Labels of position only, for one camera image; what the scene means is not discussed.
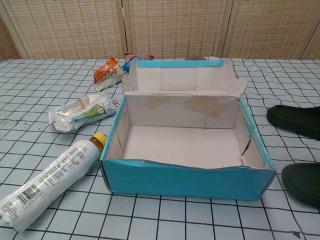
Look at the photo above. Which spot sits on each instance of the blue cardboard shoe box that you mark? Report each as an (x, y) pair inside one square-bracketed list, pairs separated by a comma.
[(175, 180)]

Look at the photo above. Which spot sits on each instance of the black rubber slipper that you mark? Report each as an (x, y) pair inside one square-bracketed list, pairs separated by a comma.
[(295, 120), (305, 185)]

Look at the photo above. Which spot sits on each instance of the blue red snack bag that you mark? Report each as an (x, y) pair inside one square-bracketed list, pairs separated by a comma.
[(140, 57)]

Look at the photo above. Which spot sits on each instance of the orange white snack bag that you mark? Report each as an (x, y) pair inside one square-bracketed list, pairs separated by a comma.
[(107, 75)]

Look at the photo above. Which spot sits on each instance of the small metal bowl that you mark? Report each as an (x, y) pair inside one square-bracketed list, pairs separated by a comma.
[(195, 58)]

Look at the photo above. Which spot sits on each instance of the white green crumpled snack bag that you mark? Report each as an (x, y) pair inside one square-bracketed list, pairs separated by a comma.
[(75, 115)]

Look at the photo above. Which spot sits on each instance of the woven bamboo screen panel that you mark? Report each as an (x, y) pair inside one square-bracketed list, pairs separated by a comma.
[(7, 42), (272, 27), (67, 27), (175, 27), (315, 53)]

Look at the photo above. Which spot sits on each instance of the white bottle yellow cap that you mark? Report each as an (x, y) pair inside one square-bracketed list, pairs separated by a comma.
[(50, 182)]

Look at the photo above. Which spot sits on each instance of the grey checked tablecloth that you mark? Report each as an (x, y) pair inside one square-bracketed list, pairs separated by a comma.
[(37, 80)]

